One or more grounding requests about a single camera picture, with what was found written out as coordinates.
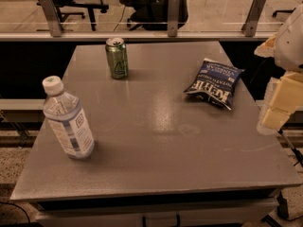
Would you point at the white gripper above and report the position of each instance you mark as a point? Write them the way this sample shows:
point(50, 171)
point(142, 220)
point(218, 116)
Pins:
point(291, 49)

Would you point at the clear bottle with blue label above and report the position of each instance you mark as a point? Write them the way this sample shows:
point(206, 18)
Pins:
point(67, 119)

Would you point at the blue Kettle chips bag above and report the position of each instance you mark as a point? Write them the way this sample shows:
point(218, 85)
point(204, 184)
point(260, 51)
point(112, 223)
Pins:
point(215, 83)

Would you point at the metal railing bar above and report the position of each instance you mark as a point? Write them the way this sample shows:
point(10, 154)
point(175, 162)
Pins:
point(133, 36)

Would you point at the black office chair centre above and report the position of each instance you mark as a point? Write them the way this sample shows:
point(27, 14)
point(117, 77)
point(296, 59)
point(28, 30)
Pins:
point(153, 14)

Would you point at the green soda can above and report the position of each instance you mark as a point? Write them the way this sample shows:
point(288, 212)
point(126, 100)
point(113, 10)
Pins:
point(116, 53)

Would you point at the right metal railing post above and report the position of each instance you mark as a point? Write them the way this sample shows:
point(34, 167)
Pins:
point(250, 25)

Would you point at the metal railing post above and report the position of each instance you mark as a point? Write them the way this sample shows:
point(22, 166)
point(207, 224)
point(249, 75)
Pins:
point(250, 25)
point(51, 16)
point(173, 15)

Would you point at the middle metal railing post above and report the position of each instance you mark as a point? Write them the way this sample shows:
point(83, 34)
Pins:
point(173, 15)

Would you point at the left metal railing post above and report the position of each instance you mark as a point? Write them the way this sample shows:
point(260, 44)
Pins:
point(51, 16)

